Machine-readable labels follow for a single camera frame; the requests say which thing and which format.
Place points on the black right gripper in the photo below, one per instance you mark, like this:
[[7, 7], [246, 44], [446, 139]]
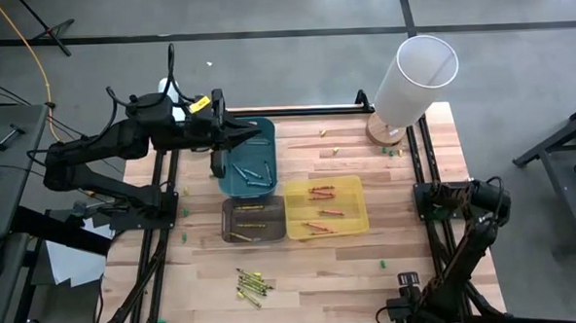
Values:
[[404, 307]]

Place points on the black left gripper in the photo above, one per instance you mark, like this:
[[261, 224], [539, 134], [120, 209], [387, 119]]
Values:
[[216, 130]]

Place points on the teal plastic bin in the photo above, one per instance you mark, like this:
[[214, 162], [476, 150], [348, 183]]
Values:
[[256, 158]]

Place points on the blue crayon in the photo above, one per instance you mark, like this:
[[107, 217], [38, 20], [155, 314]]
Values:
[[259, 142], [259, 184], [268, 172], [240, 171], [253, 173]]

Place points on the grey translucent plastic bin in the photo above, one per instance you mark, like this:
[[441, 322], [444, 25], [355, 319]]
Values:
[[274, 230]]

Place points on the short orange crayon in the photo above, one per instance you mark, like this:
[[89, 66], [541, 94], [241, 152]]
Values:
[[331, 212]]

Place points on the yellow crayon cap piece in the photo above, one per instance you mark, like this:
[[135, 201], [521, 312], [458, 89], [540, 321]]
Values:
[[257, 275]]

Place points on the yellow crayon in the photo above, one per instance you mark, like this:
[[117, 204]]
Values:
[[248, 279]]

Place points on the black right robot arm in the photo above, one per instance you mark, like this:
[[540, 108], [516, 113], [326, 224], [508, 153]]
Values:
[[467, 251]]

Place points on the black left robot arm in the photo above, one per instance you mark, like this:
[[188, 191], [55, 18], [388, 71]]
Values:
[[97, 145]]

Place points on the yellow translucent plastic bin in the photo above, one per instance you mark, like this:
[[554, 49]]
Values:
[[352, 188]]

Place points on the white cylinder shade table lamp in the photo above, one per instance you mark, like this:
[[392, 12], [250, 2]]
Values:
[[411, 93]]

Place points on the dark grey side desk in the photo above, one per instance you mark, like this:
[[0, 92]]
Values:
[[564, 188]]

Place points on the white paper sheets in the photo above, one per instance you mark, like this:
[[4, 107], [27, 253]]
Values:
[[73, 265]]

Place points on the black tripod stand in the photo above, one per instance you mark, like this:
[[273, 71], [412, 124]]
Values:
[[48, 31]]

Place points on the grey office desk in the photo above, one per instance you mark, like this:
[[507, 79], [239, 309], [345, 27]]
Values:
[[6, 169]]

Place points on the black aluminium table frame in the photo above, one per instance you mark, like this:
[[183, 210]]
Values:
[[315, 110]]

